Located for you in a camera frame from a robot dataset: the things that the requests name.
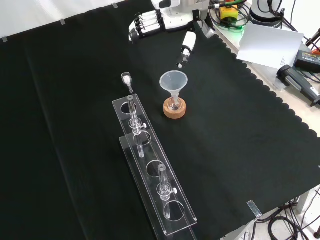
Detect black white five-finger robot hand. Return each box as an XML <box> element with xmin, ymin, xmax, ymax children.
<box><xmin>128</xmin><ymin>6</ymin><xmax>198</xmax><ymax>70</ymax></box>

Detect clear glass weighing funnel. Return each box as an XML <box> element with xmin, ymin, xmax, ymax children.
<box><xmin>120</xmin><ymin>71</ymin><xmax>135</xmax><ymax>94</ymax></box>

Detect clear plastic funnel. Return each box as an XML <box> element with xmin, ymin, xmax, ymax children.
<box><xmin>159</xmin><ymin>70</ymin><xmax>189</xmax><ymax>106</ymax></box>

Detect clear acrylic funnel stand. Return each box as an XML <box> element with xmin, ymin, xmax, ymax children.
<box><xmin>111</xmin><ymin>93</ymin><xmax>198</xmax><ymax>240</ymax></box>

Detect yellow stop button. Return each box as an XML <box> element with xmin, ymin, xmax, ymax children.
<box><xmin>218</xmin><ymin>5</ymin><xmax>239</xmax><ymax>23</ymax></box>

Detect clear round-bottom flask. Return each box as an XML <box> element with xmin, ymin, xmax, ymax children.
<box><xmin>167</xmin><ymin>96</ymin><xmax>182</xmax><ymax>112</ymax></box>

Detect pale board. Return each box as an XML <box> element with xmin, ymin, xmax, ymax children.
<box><xmin>235</xmin><ymin>22</ymin><xmax>306</xmax><ymax>70</ymax></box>

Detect black handheld device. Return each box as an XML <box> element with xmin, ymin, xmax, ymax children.
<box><xmin>276</xmin><ymin>64</ymin><xmax>320</xmax><ymax>108</ymax></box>

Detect black power adapter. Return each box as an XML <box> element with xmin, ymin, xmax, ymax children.
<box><xmin>294</xmin><ymin>49</ymin><xmax>320</xmax><ymax>75</ymax></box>

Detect black bench cloth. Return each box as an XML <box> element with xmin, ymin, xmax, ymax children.
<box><xmin>0</xmin><ymin>0</ymin><xmax>320</xmax><ymax>240</ymax></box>

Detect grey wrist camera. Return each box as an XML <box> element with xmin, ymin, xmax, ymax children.
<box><xmin>199</xmin><ymin>20</ymin><xmax>217</xmax><ymax>39</ymax></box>

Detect grey round pedestal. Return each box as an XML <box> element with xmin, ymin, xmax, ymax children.
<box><xmin>249</xmin><ymin>0</ymin><xmax>286</xmax><ymax>29</ymax></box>

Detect brown cork ring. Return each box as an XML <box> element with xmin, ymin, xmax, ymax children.
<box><xmin>163</xmin><ymin>97</ymin><xmax>188</xmax><ymax>120</ymax></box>

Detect black floor cables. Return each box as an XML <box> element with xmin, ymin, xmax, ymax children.
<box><xmin>251</xmin><ymin>184</ymin><xmax>320</xmax><ymax>240</ymax></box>

